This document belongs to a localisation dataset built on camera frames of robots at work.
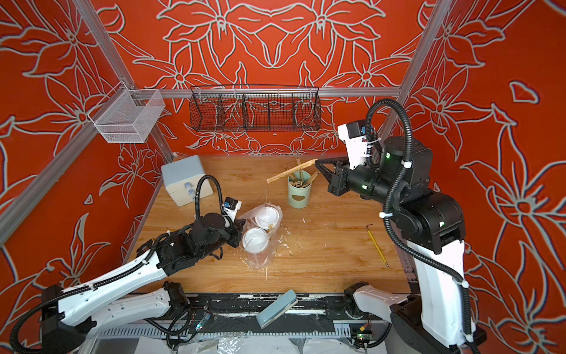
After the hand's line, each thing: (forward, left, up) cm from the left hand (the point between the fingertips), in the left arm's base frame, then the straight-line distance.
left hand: (245, 219), depth 73 cm
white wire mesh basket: (+39, +57, +12) cm, 70 cm away
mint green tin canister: (+18, -18, -5) cm, 26 cm away
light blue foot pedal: (-23, -12, -16) cm, 30 cm away
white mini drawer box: (+20, +32, -4) cm, 38 cm away
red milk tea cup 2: (+2, -7, -2) cm, 7 cm away
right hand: (0, -20, +30) cm, 36 cm away
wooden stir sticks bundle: (+26, -18, -9) cm, 33 cm away
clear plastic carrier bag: (-7, -6, -18) cm, 20 cm away
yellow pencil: (+3, -50, -20) cm, 54 cm away
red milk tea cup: (-8, -5, +2) cm, 9 cm away
